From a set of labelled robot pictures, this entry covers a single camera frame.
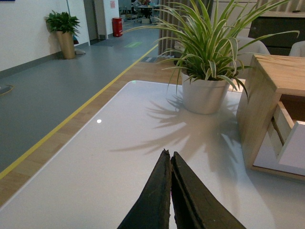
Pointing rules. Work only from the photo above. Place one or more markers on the grey chair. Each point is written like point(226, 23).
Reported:
point(245, 52)
point(298, 49)

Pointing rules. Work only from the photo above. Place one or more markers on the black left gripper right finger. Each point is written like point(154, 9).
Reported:
point(195, 207)

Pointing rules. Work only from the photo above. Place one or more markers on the right grey chair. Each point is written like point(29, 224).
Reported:
point(298, 49)

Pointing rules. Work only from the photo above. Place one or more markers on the white drawer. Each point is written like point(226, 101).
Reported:
point(268, 160)
point(287, 133)

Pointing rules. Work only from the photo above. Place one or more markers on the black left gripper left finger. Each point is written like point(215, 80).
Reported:
point(152, 208)

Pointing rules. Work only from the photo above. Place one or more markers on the wooden drawer cabinet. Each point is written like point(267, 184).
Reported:
point(272, 78)

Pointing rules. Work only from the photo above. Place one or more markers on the red fire extinguisher box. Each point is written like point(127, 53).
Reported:
point(117, 26)

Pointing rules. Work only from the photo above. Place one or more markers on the green floor plant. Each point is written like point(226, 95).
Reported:
point(63, 22)

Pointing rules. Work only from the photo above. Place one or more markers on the spider plant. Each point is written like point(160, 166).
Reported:
point(209, 37)

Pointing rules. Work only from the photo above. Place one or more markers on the dark reception counter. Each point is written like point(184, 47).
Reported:
point(288, 28)

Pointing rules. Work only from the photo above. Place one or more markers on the left grey chair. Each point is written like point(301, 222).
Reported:
point(245, 52)

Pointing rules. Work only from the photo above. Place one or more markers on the white plant pot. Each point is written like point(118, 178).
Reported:
point(201, 96)

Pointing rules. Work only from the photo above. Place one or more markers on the gold floor planter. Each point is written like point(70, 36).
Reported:
point(66, 44)

